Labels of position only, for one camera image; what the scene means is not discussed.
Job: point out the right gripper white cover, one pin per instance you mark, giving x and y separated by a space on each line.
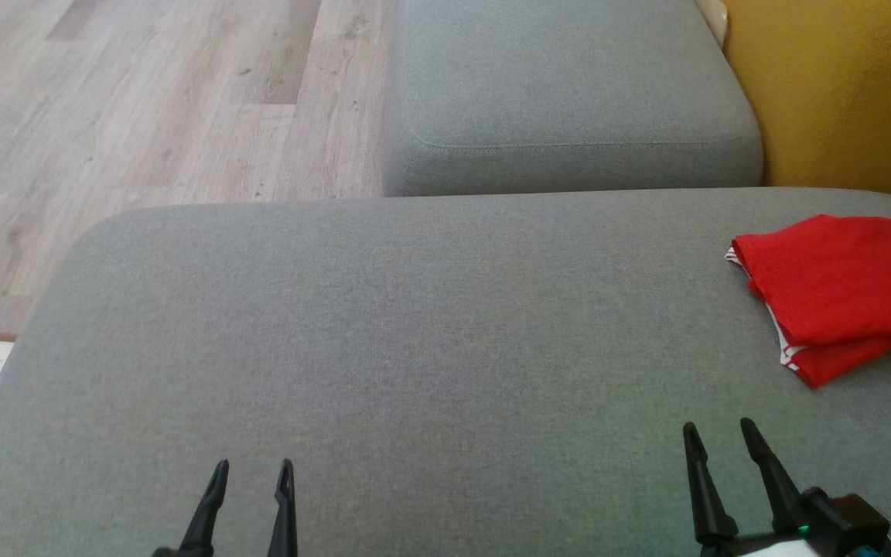
762 548

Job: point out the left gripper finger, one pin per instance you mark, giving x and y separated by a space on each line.
209 510
285 518

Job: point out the red white sports jersey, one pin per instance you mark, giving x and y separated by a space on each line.
840 278

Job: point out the large grey sofa seat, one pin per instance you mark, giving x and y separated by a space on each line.
414 348

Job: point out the yellow sofa backrest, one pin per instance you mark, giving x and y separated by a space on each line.
840 93

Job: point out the small grey sofa cushion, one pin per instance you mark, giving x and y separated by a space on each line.
569 77

